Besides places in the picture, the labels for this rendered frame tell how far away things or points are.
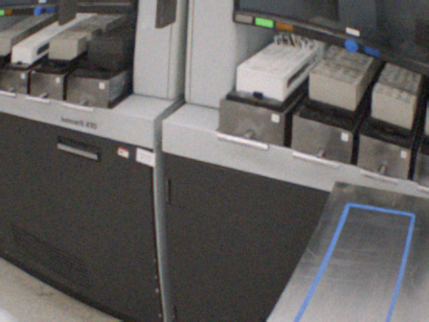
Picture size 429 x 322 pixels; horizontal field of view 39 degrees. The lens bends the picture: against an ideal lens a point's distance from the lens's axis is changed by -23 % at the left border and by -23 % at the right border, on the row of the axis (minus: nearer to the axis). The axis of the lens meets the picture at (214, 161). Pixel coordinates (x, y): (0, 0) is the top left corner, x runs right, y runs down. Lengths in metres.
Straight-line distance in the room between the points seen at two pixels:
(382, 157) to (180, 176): 0.47
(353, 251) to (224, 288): 0.74
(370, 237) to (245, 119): 0.52
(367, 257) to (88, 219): 0.98
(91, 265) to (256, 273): 0.50
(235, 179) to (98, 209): 0.39
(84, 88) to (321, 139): 0.56
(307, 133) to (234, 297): 0.48
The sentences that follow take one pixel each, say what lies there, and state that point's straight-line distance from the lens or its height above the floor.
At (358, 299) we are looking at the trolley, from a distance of 0.90.
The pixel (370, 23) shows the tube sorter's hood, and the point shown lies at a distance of 1.37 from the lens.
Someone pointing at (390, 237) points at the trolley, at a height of 0.82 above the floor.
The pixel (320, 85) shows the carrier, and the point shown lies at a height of 0.86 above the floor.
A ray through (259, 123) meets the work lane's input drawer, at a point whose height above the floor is 0.77.
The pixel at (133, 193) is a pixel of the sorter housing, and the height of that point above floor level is 0.55.
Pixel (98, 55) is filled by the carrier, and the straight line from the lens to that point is 1.68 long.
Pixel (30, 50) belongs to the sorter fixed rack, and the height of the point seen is 0.86.
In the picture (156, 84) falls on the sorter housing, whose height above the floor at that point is 0.77.
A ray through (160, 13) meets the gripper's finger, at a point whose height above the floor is 1.21.
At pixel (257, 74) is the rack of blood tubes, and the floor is 0.86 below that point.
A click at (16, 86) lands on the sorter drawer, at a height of 0.76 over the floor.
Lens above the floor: 1.39
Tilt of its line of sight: 28 degrees down
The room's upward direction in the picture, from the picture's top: 2 degrees clockwise
